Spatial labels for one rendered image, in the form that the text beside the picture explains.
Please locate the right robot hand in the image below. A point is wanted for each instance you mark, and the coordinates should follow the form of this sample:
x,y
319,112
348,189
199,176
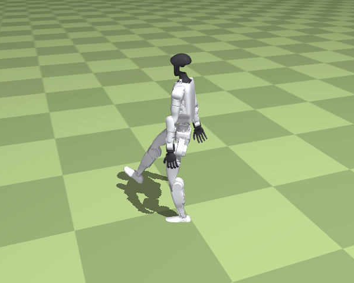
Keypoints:
x,y
198,131

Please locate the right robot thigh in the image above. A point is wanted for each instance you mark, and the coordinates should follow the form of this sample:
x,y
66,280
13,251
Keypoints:
x,y
155,150

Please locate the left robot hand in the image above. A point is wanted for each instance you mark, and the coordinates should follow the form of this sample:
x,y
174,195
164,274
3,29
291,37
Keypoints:
x,y
170,157

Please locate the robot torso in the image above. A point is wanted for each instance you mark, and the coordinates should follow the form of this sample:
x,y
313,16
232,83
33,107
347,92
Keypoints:
x,y
187,111

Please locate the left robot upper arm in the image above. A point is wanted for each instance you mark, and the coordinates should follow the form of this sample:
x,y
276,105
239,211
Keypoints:
x,y
177,97

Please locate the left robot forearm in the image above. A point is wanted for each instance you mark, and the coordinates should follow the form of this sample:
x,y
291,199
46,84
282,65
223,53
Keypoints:
x,y
170,133

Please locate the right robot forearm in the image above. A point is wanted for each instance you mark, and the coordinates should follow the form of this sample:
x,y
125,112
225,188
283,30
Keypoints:
x,y
196,118

